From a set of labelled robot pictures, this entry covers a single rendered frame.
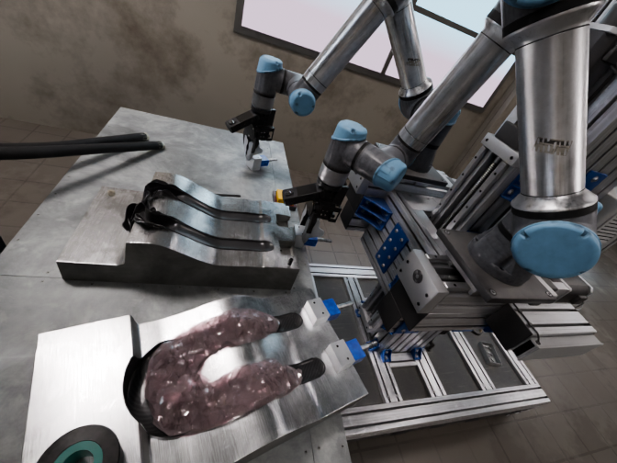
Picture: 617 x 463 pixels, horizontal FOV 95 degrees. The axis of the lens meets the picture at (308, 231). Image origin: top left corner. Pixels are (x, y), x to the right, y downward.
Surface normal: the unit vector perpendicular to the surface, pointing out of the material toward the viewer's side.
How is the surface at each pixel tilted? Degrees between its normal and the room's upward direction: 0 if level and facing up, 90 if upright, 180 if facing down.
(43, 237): 0
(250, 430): 12
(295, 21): 90
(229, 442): 16
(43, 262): 0
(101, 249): 0
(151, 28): 90
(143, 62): 90
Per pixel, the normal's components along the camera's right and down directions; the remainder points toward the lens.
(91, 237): 0.30, -0.72
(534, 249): -0.54, 0.50
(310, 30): 0.18, 0.69
